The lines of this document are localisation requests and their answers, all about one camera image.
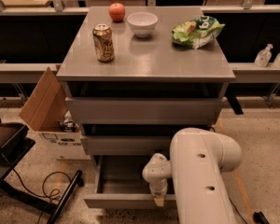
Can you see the red apple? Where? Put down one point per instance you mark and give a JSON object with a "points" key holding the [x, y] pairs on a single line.
{"points": [[117, 12]]}

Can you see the grey drawer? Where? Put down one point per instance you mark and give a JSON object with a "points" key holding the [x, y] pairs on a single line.
{"points": [[119, 185], [144, 111], [125, 145]]}

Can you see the cardboard box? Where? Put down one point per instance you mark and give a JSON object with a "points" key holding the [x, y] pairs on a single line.
{"points": [[46, 113]]}

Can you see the green chip bag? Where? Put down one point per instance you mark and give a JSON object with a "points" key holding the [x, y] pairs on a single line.
{"points": [[196, 33]]}

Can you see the gold soda can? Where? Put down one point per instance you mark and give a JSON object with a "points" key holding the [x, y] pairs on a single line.
{"points": [[102, 37]]}

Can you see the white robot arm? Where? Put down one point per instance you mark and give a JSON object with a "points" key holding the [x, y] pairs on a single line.
{"points": [[195, 164]]}

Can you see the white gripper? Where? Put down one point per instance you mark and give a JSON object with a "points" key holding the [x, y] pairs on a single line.
{"points": [[158, 188]]}

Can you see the black stand base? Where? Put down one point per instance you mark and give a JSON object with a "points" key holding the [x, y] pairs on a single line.
{"points": [[52, 203]]}

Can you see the grey top drawer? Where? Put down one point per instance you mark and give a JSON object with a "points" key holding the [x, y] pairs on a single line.
{"points": [[144, 111]]}

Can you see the white bowl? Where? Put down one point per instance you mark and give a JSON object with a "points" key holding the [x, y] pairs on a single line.
{"points": [[142, 24]]}

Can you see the black tray on stand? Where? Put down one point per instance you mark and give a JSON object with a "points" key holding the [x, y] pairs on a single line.
{"points": [[11, 136]]}

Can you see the grey bottom drawer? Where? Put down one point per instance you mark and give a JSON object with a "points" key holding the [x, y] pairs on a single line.
{"points": [[119, 185]]}

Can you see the black object on floor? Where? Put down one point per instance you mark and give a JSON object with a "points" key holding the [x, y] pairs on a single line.
{"points": [[259, 218]]}

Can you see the grey middle drawer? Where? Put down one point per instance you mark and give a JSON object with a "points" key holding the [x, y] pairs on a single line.
{"points": [[125, 145]]}

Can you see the grey drawer cabinet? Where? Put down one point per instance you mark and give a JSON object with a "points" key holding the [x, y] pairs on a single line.
{"points": [[150, 67]]}

